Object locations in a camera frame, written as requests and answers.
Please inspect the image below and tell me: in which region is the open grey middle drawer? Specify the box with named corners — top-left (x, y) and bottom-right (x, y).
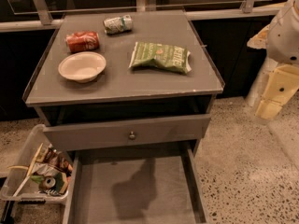
top-left (62, 141), bottom-right (208, 224)

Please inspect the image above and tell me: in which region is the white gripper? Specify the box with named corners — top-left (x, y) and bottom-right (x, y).
top-left (247, 0), bottom-right (299, 119)

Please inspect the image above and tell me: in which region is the white green soda can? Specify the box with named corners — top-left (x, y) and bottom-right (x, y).
top-left (103, 15), bottom-right (133, 35)

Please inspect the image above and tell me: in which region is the grey top drawer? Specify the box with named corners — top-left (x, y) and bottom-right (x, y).
top-left (44, 114), bottom-right (211, 151)

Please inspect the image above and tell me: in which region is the clear plastic bin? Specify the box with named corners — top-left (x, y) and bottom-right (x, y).
top-left (1, 124), bottom-right (73, 203)

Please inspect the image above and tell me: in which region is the grey drawer cabinet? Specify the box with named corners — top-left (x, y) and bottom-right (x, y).
top-left (24, 10), bottom-right (223, 128)

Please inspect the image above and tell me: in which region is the brown snack bag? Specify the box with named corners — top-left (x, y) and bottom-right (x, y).
top-left (27, 144), bottom-right (73, 176)

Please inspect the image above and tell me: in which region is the white paper bowl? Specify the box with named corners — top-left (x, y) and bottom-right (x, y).
top-left (58, 51), bottom-right (107, 83)

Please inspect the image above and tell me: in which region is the green jalapeno chip bag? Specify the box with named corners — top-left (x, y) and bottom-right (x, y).
top-left (129, 42), bottom-right (192, 75)

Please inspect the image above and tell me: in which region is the white diagonal pole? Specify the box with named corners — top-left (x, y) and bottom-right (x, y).
top-left (245, 57), bottom-right (278, 107)

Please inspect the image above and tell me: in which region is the round metal drawer knob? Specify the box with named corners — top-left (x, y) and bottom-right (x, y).
top-left (128, 132), bottom-right (136, 140)

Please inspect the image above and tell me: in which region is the red cola can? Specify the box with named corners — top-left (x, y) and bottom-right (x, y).
top-left (65, 31), bottom-right (99, 53)

